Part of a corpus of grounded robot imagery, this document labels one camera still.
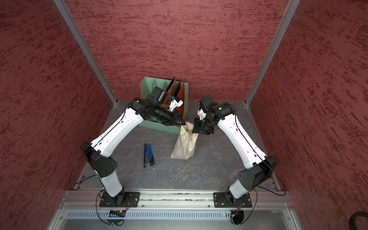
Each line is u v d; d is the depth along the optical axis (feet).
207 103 1.86
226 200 2.39
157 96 1.86
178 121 2.22
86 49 2.87
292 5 2.32
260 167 1.31
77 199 2.50
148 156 2.90
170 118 2.06
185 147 2.41
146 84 3.44
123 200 2.23
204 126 2.01
